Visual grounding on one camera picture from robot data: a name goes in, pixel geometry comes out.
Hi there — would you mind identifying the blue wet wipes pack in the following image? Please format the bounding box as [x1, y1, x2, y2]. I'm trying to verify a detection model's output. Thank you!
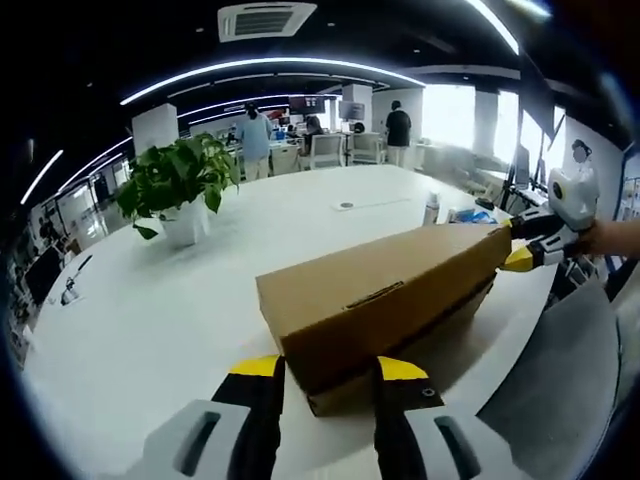
[447, 207, 499, 226]

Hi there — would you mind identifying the white office chair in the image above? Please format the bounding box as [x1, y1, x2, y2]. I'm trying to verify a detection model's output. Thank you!
[309, 133, 346, 170]
[349, 132, 386, 166]

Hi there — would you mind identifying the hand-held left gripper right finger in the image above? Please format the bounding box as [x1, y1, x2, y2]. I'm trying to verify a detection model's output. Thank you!
[371, 354, 532, 480]

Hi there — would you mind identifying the brown cardboard shoe box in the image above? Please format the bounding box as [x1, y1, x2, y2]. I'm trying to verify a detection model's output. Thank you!
[254, 223, 514, 419]

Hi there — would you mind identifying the green plant in white pot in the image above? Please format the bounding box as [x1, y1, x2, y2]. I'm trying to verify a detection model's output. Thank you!
[114, 131, 242, 248]

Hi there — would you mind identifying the person's beige shirt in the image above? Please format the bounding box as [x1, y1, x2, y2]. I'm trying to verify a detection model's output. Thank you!
[602, 247, 640, 451]

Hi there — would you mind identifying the white bottle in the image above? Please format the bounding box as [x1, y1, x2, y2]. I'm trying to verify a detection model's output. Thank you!
[422, 191, 443, 227]

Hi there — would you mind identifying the blue white wall poster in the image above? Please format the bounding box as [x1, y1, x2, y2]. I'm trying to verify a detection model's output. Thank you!
[617, 149, 640, 224]

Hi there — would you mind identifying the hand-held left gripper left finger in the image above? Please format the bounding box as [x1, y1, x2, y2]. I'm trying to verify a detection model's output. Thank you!
[127, 353, 287, 480]

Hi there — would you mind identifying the ceiling air conditioner vent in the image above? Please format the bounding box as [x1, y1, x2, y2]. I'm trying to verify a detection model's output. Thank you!
[216, 1, 319, 44]

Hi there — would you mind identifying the black monitor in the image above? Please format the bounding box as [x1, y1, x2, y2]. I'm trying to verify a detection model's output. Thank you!
[23, 246, 62, 307]

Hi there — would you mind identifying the grey mesh office chair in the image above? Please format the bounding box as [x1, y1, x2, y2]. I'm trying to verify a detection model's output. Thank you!
[477, 284, 622, 480]

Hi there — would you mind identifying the long curved ceiling light strip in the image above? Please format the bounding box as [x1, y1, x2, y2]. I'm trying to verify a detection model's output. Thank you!
[119, 56, 427, 106]

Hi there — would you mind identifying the small desk gadget with rod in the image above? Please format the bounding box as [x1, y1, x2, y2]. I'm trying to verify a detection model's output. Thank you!
[47, 253, 95, 307]

